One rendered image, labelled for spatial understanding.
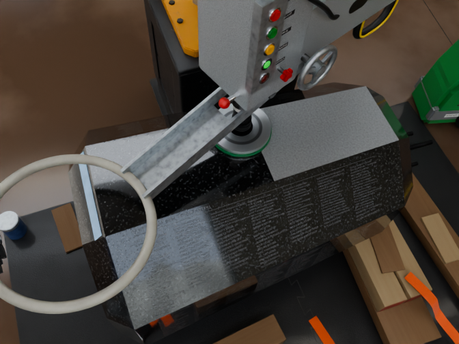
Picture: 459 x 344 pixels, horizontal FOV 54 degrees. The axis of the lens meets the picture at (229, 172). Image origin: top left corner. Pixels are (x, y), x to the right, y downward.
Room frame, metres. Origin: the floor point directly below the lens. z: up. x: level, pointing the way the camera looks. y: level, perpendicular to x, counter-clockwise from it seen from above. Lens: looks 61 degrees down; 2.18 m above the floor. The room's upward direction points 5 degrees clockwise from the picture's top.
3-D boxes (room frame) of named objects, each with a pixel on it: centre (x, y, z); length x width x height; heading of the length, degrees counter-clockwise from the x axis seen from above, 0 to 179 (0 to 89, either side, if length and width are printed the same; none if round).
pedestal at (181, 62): (1.66, 0.10, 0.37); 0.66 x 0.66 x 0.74; 25
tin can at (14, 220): (0.78, 1.03, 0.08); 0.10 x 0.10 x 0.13
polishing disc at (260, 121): (0.92, -0.03, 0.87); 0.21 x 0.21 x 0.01
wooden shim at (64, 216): (0.82, 0.78, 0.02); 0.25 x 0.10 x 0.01; 31
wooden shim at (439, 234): (0.91, -1.08, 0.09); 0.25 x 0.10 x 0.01; 21
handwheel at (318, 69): (0.92, -0.20, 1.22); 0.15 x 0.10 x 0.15; 135
